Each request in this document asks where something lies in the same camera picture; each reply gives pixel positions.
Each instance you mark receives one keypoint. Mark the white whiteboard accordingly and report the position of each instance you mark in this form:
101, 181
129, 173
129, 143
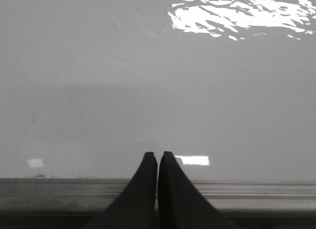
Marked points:
88, 86

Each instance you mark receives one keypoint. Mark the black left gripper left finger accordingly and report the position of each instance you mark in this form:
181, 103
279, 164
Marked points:
134, 207

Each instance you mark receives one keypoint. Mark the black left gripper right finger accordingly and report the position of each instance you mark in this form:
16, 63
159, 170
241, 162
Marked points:
180, 204

